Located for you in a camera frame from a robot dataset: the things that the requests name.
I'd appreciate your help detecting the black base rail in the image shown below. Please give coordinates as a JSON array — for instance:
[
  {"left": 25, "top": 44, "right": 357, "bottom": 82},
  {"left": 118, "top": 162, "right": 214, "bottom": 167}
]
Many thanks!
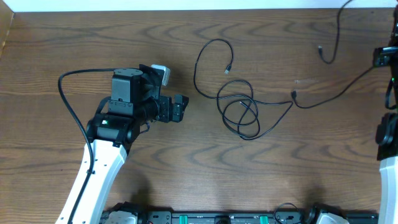
[{"left": 99, "top": 202, "right": 379, "bottom": 224}]

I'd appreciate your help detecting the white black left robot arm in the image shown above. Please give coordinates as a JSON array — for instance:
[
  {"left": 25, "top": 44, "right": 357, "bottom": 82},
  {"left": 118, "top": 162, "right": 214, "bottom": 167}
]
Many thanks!
[{"left": 57, "top": 64, "right": 189, "bottom": 223}]

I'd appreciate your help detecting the black left camera cable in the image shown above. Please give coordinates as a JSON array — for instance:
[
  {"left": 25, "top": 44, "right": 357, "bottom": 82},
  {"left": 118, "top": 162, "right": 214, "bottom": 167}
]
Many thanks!
[{"left": 57, "top": 68, "right": 116, "bottom": 224}]

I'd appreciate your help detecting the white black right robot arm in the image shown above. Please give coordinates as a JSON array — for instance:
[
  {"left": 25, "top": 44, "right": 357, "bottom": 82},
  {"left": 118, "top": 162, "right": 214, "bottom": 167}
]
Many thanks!
[{"left": 373, "top": 9, "right": 397, "bottom": 224}]

